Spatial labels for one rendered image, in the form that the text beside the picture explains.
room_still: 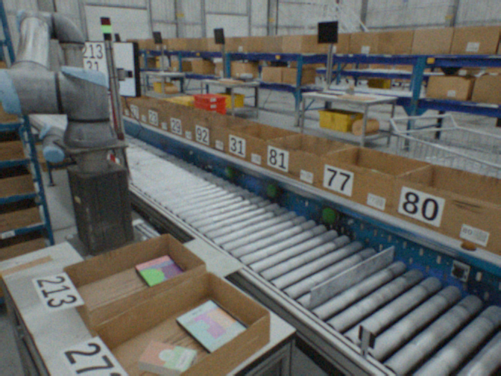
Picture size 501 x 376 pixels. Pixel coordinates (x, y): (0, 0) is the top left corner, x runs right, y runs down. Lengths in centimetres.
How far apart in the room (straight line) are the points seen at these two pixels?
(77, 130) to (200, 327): 82
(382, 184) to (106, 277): 112
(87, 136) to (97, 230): 37
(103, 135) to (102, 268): 48
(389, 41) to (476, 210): 564
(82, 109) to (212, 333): 89
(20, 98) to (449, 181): 167
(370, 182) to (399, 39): 533
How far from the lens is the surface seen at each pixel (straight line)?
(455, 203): 150
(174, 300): 122
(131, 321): 117
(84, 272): 143
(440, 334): 131
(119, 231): 164
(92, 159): 155
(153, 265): 143
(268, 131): 250
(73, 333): 128
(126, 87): 236
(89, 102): 149
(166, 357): 107
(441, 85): 625
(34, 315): 140
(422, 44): 666
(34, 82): 150
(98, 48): 253
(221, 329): 114
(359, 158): 203
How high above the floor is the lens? 153
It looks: 21 degrees down
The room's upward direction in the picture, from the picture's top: straight up
